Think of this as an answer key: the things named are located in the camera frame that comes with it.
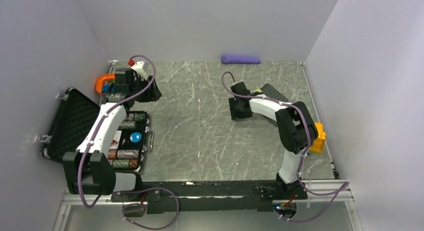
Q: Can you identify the black poker chip case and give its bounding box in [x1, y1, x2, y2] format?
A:
[39, 87, 154, 173]

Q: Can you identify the yellow toy block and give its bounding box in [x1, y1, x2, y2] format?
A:
[309, 122, 326, 154]

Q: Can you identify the brown red chip stack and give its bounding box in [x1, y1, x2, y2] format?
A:
[107, 149, 118, 160]

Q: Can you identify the dark grey building plate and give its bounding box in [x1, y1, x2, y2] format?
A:
[252, 83, 289, 103]

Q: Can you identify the blue round dealer button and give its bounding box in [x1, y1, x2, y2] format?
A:
[129, 132, 143, 143]

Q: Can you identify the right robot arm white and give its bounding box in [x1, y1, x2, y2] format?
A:
[225, 81, 319, 199]

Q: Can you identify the blue green chip stack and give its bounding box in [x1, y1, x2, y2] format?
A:
[125, 112, 146, 122]

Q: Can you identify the playing card deck ace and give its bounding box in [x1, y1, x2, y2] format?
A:
[112, 130, 122, 144]

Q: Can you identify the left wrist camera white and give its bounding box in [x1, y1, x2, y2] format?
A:
[128, 59, 148, 81]

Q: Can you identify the purple cylinder tube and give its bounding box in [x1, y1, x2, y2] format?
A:
[220, 54, 261, 64]

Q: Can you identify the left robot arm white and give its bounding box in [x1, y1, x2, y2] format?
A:
[63, 67, 162, 201]

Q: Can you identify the red triangle all-in marker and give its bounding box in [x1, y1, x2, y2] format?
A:
[109, 139, 120, 150]

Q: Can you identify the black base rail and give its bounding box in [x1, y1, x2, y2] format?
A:
[111, 179, 308, 214]

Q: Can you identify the yellow green chip stack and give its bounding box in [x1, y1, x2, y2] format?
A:
[118, 121, 137, 130]

